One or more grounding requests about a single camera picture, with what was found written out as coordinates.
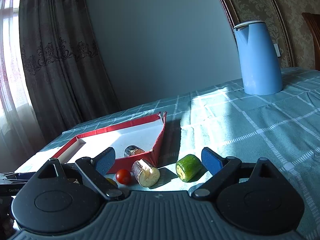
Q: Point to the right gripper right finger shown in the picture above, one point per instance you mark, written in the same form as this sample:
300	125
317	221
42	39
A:
223	171

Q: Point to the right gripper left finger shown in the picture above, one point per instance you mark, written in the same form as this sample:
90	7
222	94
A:
93	171

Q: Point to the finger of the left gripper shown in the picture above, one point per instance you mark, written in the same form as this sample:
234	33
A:
10	189
16	176

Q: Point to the large green tomato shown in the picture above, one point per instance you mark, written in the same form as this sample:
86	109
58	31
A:
112	182

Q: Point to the green cucumber piece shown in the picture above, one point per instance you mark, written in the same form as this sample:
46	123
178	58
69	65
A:
188	167

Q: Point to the red cardboard tray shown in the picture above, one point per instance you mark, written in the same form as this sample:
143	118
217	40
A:
145	132

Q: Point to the teal checkered tablecloth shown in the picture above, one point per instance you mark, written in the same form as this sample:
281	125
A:
282	127

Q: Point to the dark brown curtain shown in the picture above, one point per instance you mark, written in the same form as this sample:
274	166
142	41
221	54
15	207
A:
52	76

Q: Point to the blue electric kettle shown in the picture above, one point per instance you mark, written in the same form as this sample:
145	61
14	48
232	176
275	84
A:
260	69

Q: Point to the wooden chair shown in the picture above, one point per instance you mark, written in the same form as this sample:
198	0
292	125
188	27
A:
312	21

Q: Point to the white wall switch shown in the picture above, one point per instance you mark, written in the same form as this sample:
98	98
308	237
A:
276	47

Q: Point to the dark wooden headboard frame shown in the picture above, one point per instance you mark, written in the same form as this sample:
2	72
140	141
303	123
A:
286	24

